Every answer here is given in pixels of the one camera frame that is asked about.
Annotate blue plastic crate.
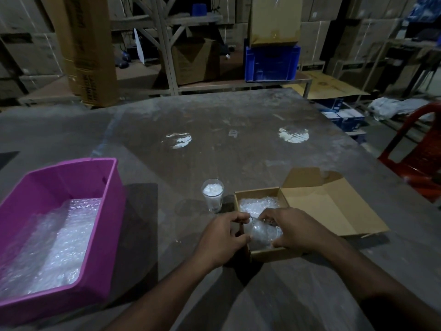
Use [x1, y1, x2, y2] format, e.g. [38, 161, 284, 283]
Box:
[244, 46, 301, 83]

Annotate glasses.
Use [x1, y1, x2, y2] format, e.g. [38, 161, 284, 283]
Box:
[238, 196, 282, 217]

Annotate bubble-wrapped items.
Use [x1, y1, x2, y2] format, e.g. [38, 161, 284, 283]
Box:
[201, 178, 225, 214]

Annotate white plastic bag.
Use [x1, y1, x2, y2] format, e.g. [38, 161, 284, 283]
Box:
[368, 97, 433, 121]

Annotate pile of bubble wrap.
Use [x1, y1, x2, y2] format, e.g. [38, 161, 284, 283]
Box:
[0, 198, 102, 300]

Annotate flattened printed cardboard sheet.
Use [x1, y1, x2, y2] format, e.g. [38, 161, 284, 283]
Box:
[284, 71, 371, 100]

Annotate small brown cardboard box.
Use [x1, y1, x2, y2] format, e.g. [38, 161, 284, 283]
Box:
[233, 167, 390, 263]

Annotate red plastic chair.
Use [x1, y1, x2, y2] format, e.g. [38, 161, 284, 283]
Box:
[377, 101, 441, 204]

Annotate person's left hand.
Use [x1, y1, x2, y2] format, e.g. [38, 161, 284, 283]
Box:
[191, 212, 252, 274]

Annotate bubble items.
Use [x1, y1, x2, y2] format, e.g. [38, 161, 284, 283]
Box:
[243, 217, 284, 251]

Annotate pink plastic bin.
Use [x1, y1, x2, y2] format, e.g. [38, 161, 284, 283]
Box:
[0, 157, 126, 326]

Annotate tall narrow cardboard carton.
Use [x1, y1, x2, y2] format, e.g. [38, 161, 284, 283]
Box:
[40, 0, 119, 108]

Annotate flat cardboard sheet with tape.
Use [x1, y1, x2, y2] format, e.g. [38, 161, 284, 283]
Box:
[249, 0, 304, 48]

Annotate grey metal storage rack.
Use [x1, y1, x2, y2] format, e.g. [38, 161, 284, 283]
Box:
[19, 0, 313, 106]

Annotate person's right forearm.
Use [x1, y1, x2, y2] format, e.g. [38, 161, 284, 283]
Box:
[323, 237, 441, 331]

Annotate person's left forearm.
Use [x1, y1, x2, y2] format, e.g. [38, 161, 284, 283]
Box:
[103, 258, 221, 331]

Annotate open brown carton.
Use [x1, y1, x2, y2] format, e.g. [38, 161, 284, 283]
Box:
[171, 37, 221, 86]

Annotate metal frame table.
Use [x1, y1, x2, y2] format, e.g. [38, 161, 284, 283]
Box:
[362, 37, 441, 104]

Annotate blue patterned bag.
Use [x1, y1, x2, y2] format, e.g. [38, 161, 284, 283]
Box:
[405, 0, 441, 23]

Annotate blue and white product box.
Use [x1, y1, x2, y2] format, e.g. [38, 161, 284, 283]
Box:
[322, 111, 344, 128]
[337, 108, 366, 132]

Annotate dark blue product box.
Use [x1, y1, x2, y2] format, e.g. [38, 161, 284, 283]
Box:
[318, 98, 345, 111]

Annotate person's right hand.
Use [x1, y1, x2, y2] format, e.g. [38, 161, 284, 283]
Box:
[257, 207, 346, 260]

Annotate white paper sheet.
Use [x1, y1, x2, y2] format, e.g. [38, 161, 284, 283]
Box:
[133, 28, 145, 65]

